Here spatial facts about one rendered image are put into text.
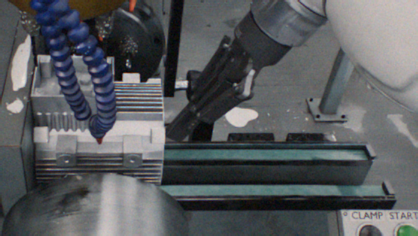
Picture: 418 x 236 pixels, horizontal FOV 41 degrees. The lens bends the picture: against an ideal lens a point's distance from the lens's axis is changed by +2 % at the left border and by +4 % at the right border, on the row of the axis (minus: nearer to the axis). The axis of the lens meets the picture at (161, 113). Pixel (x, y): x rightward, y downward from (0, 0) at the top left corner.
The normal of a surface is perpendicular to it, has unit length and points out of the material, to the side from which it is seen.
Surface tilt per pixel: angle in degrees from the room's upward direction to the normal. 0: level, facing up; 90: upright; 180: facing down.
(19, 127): 0
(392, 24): 52
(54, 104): 90
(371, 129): 0
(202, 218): 90
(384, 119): 0
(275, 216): 90
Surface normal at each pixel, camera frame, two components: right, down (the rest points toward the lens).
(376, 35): -0.88, -0.09
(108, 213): 0.16, -0.73
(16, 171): 0.07, 0.68
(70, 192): -0.16, -0.72
